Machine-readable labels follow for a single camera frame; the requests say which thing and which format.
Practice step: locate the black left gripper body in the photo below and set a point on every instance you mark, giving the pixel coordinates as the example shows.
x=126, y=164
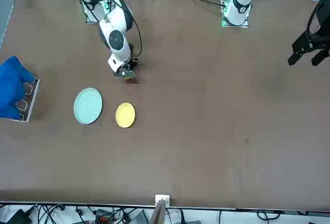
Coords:
x=313, y=42

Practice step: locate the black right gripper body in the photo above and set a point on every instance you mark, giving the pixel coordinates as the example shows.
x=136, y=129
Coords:
x=132, y=63

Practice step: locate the green and yellow sponge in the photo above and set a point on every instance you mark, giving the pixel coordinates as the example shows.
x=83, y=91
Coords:
x=130, y=79

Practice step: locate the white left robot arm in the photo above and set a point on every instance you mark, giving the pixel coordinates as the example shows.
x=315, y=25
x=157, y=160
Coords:
x=241, y=2

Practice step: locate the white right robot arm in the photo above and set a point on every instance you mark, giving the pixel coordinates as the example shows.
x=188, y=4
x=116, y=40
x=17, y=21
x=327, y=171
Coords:
x=118, y=43

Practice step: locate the small yellow dish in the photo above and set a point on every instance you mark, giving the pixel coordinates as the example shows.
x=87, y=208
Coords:
x=125, y=115

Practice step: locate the pale green plate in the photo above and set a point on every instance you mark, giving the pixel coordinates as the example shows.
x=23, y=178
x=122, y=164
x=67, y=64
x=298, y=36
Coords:
x=87, y=105

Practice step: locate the white metal rack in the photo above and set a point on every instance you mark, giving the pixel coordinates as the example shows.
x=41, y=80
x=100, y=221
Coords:
x=32, y=100

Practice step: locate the blue cloth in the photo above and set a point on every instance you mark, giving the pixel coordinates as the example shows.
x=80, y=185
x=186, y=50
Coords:
x=10, y=87

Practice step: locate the black and orange device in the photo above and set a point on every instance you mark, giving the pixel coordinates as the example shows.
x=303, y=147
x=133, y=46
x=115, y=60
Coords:
x=104, y=217

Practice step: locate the big black power adapter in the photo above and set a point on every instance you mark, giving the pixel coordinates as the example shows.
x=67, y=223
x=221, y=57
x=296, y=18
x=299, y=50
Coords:
x=13, y=217

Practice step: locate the aluminium right arm base plate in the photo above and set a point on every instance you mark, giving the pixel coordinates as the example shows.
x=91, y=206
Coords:
x=91, y=22

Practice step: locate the aluminium left arm base plate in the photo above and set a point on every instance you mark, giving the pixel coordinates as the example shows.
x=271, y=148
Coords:
x=242, y=26

